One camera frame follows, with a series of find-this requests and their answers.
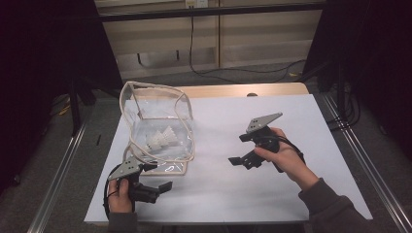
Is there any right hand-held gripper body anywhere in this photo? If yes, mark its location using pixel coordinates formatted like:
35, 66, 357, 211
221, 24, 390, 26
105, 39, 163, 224
241, 112, 284, 171

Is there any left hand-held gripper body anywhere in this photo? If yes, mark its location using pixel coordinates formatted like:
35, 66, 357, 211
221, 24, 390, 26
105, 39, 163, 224
107, 155, 161, 204

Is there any clear plastic bag beige trim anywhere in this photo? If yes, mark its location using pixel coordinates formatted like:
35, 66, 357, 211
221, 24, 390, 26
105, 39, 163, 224
119, 81, 196, 177

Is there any person's left hand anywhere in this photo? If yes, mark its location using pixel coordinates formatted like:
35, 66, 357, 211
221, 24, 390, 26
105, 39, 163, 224
107, 178, 135, 214

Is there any person's right hand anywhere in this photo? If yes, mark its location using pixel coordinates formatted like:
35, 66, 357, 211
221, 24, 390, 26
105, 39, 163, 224
254, 126, 320, 192

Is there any wooden table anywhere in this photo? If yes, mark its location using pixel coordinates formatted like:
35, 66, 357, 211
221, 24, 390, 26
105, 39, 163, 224
174, 82, 311, 99

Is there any black metal stand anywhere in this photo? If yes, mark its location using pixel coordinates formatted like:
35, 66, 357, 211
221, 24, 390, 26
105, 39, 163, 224
68, 77, 83, 136
335, 61, 347, 121

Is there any black horizontal bar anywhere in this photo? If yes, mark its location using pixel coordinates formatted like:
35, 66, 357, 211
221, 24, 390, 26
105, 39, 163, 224
98, 2, 326, 23

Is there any black curtain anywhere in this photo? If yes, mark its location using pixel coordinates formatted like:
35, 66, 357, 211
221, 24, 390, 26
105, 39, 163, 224
303, 0, 412, 159
0, 0, 123, 195

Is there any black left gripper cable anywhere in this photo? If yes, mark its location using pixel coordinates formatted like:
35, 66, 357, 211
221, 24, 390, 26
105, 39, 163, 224
102, 164, 122, 221

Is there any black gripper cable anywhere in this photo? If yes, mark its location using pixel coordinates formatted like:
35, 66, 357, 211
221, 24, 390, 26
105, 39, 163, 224
102, 164, 122, 221
265, 135, 306, 165

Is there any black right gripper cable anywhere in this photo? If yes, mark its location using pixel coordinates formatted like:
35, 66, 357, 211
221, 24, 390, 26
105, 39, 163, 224
265, 135, 306, 165

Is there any metal floor rail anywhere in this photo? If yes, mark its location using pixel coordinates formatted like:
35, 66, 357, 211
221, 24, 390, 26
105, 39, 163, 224
26, 122, 87, 233
323, 93, 412, 233

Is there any bundle of black cables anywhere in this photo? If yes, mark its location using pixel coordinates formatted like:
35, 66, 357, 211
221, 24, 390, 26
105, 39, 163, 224
326, 82, 361, 131

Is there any long black floor cable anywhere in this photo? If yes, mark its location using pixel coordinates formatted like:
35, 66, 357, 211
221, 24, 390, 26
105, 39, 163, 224
189, 15, 307, 83

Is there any white wall socket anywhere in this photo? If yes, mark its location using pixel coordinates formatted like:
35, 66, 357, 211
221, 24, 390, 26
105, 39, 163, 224
184, 0, 209, 9

